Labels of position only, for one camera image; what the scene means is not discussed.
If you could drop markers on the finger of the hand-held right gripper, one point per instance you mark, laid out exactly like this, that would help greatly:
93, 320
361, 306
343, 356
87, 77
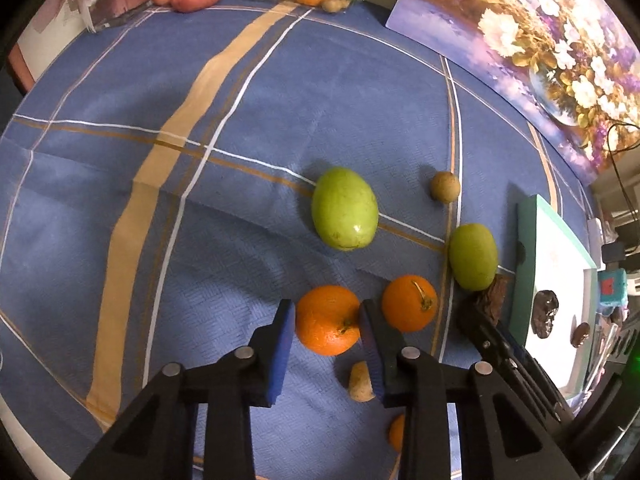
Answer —
520, 350
487, 342

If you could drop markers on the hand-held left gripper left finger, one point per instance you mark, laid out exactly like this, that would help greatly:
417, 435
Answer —
282, 350

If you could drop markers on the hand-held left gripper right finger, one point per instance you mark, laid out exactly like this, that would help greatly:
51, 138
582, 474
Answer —
372, 355

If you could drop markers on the yellow peeled fruit piece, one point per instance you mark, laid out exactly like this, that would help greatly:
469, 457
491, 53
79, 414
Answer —
361, 382

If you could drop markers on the large orange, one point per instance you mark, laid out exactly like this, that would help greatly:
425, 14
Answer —
325, 320

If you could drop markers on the orange with green stem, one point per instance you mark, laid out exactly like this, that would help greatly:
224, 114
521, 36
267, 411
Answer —
407, 305

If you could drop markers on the small green fruit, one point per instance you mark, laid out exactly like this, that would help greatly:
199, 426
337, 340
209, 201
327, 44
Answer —
472, 257

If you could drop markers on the white tray with green rim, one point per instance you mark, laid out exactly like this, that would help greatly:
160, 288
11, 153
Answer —
555, 270

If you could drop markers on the large green fruit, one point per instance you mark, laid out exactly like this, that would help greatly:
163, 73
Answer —
344, 208

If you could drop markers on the large dark wrinkled date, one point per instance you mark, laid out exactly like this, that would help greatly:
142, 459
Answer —
545, 315

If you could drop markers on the round brown date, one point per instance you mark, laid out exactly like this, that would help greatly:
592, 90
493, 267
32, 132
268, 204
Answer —
580, 334

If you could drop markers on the small orange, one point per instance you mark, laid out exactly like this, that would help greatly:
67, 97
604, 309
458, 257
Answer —
396, 432

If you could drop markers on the blue plaid tablecloth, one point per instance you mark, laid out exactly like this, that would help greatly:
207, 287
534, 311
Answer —
225, 270

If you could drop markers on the teal device with red label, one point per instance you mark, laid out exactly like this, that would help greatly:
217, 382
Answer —
612, 287

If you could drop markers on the black power adapter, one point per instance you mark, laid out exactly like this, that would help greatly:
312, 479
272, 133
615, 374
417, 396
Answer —
612, 251

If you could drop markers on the white power strip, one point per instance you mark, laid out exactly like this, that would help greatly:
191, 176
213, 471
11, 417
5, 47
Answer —
595, 232

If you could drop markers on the brown longan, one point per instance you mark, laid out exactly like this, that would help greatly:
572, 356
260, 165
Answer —
445, 186

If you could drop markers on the flower painting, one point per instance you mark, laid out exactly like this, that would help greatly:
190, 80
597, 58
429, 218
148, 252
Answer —
500, 35

